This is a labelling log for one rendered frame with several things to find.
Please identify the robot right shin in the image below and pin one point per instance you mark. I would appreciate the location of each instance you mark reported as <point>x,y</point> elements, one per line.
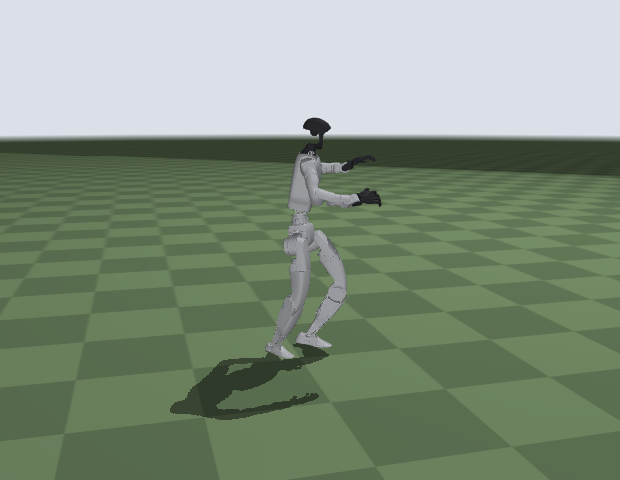
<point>286,321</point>

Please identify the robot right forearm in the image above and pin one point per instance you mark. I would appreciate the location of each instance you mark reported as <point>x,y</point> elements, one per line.
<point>338,200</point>

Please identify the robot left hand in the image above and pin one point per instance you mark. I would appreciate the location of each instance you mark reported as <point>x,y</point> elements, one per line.
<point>350,164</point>

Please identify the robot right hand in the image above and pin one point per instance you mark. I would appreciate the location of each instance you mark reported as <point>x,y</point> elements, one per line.
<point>368,197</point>

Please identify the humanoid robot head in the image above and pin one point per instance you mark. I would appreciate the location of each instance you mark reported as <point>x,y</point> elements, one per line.
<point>316,126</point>

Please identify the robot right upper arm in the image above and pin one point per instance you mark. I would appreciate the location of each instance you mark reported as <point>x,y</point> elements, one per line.
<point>308,169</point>

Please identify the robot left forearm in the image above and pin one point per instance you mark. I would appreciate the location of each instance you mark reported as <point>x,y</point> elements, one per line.
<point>333,167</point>

